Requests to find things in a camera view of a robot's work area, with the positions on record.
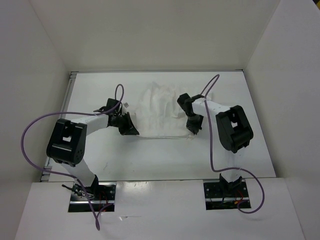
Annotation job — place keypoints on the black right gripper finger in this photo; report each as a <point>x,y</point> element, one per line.
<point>190,128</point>
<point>196,129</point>

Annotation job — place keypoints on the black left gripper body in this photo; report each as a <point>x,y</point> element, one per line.
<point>118,120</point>

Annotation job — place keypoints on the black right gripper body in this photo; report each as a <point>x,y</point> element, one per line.
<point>195,119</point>

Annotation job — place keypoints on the white pleated skirt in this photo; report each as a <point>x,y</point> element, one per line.
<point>157,113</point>

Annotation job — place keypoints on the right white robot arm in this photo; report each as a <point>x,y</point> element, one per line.
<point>233,129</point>

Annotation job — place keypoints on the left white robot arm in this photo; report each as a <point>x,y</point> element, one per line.
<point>68,141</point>

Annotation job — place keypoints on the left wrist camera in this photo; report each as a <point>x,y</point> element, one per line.
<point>113,107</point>

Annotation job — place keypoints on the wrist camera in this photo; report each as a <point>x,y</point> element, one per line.
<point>113,107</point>
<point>196,97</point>

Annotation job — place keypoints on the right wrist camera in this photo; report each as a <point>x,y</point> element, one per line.
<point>196,97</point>

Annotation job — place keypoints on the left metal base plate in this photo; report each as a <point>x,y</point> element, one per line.
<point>104,201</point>

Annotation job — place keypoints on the metal base plate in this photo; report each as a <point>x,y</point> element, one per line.
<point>104,201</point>
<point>216,198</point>

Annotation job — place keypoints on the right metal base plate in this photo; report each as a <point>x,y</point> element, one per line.
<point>216,198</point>

